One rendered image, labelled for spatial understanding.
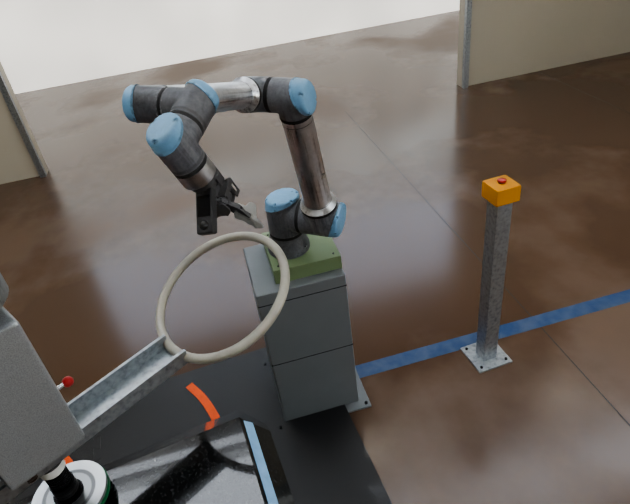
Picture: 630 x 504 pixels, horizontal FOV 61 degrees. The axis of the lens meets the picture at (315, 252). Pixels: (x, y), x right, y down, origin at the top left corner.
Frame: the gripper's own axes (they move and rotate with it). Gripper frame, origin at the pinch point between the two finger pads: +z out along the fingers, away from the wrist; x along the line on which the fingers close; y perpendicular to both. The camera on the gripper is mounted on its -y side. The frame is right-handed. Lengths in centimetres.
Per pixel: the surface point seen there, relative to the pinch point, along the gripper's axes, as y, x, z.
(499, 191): 79, -61, 89
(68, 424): -50, 40, 6
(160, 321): -9, 43, 29
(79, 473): -56, 60, 34
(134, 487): -57, 45, 43
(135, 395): -36, 37, 23
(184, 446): -43, 37, 50
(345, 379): 18, 22, 145
